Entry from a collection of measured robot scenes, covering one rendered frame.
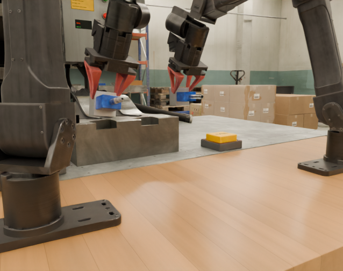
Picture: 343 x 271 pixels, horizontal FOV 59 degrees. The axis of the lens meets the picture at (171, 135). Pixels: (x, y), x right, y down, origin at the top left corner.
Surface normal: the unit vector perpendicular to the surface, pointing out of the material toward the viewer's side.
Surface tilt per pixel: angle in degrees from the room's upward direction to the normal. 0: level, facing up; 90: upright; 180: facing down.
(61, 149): 90
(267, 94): 98
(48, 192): 90
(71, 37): 90
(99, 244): 0
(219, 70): 90
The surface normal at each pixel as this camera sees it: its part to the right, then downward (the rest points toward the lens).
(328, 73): -0.62, -0.02
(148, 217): 0.00, -0.98
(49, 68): 0.95, -0.11
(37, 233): 0.52, 0.14
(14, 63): -0.24, 0.13
